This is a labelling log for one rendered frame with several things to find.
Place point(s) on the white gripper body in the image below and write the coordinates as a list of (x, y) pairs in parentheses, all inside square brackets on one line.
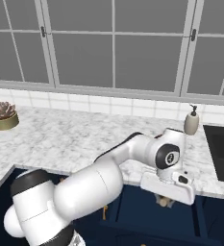
[(168, 191)]

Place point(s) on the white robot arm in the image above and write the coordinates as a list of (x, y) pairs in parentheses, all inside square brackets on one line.
[(84, 189)]

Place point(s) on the navy open drawer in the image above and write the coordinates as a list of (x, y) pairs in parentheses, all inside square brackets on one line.
[(148, 217)]

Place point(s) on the navy cabinet door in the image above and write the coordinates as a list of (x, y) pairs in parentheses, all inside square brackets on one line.
[(220, 221)]

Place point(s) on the black sink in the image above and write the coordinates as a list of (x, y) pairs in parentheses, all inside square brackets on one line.
[(220, 150)]

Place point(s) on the beige soap dispenser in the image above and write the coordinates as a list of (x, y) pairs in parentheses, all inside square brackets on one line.
[(191, 123)]

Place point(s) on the grey framed window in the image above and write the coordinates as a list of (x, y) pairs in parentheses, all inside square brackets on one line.
[(113, 48)]

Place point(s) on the black window latch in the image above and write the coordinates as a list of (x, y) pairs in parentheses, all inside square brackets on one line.
[(193, 34), (43, 31)]

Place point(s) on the succulent in olive pot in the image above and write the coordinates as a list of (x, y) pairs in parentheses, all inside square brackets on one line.
[(3, 117)]

